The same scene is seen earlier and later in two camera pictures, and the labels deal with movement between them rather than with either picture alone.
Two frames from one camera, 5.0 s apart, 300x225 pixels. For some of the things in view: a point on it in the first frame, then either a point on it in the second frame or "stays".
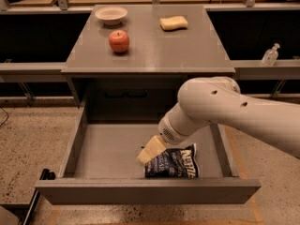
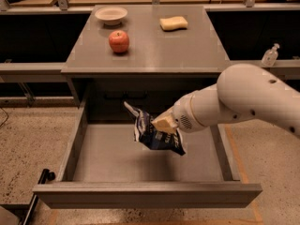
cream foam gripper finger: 154,148 -> 166,121
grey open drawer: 101,167 stays
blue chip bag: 174,163 -> 152,138
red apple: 119,40 stays
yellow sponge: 173,22 stays
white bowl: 112,15 stays
